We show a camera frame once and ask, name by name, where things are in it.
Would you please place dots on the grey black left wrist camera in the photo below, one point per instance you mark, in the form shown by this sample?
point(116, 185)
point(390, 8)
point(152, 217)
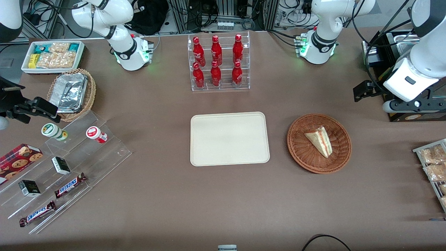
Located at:
point(404, 106)

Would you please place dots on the beige plastic tray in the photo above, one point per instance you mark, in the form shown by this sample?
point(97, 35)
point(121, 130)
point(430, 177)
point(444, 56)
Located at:
point(209, 139)

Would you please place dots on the clear bag of crackers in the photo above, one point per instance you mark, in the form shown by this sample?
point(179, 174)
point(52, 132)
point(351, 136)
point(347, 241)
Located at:
point(59, 47)
point(47, 61)
point(66, 60)

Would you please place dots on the small grey device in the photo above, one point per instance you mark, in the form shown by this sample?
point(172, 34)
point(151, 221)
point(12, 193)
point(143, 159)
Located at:
point(227, 248)

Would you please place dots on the Snickers chocolate bar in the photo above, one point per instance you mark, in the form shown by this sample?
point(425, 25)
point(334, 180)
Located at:
point(37, 213)
point(69, 185)

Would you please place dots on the aluminium foil tray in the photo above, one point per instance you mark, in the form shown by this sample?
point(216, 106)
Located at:
point(69, 92)

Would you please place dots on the red cookie box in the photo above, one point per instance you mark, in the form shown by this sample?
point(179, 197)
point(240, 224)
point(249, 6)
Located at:
point(17, 160)

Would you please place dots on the black hot food display case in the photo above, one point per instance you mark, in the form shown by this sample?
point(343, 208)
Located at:
point(432, 117)

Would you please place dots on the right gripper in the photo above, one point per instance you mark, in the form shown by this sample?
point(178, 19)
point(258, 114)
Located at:
point(9, 98)

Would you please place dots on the round brown wicker basket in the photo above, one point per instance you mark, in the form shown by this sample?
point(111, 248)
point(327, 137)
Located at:
point(303, 153)

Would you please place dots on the clear acrylic stepped display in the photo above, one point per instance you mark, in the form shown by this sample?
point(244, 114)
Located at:
point(104, 153)

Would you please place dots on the clear bag of fried snacks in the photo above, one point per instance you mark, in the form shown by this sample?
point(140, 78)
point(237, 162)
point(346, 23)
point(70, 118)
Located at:
point(435, 171)
point(443, 189)
point(432, 155)
point(444, 201)

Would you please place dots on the teal snack packet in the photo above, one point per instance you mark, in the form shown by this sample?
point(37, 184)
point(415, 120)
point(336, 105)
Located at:
point(39, 48)
point(74, 46)

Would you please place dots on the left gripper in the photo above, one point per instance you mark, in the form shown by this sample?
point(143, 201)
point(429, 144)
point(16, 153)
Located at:
point(377, 90)

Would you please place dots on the clear acrylic bottle rack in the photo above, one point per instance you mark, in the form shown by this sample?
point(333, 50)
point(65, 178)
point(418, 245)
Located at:
point(228, 86)

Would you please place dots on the aluminium profile frame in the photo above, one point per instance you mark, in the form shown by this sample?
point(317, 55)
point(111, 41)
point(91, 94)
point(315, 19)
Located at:
point(181, 14)

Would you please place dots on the red cola bottle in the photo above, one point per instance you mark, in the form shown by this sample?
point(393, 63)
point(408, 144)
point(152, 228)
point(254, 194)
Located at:
point(198, 50)
point(215, 76)
point(237, 75)
point(238, 48)
point(216, 50)
point(198, 77)

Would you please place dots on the black bag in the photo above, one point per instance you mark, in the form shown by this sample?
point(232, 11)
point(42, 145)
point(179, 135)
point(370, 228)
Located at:
point(150, 17)

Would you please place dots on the white rectangular snack bin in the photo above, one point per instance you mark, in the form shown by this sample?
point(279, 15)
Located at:
point(52, 71)

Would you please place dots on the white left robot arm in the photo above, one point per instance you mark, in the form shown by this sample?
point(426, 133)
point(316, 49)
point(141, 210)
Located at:
point(318, 52)

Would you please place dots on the yellow snack packet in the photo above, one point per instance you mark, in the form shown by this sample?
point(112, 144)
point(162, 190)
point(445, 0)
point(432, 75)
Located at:
point(32, 62)

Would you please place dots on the grey power strip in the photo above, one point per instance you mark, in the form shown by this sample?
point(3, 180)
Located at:
point(225, 25)

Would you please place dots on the small black box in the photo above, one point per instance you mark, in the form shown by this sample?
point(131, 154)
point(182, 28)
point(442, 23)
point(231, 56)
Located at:
point(61, 165)
point(29, 188)

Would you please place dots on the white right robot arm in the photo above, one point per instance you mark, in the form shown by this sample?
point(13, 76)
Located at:
point(130, 59)

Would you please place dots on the white bottle with green cap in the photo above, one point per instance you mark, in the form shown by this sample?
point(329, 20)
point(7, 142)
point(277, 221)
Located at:
point(52, 130)

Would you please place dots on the white bottle with red cap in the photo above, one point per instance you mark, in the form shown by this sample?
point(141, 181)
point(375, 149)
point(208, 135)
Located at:
point(94, 134)

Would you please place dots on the triangular sandwich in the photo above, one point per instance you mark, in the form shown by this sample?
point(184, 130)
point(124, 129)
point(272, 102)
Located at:
point(318, 141)

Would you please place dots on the oval light wicker basket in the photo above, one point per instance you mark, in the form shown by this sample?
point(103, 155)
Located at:
point(89, 99)

